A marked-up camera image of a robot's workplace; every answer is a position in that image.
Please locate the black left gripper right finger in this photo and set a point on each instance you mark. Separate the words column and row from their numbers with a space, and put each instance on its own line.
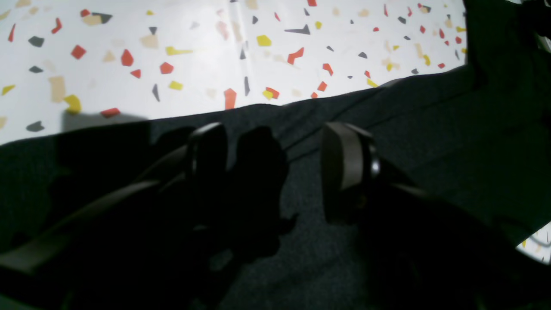
column 423, row 253

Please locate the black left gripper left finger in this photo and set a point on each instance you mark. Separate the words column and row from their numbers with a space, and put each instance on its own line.
column 123, row 244

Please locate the dark grey T-shirt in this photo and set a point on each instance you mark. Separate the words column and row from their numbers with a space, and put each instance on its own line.
column 477, row 137

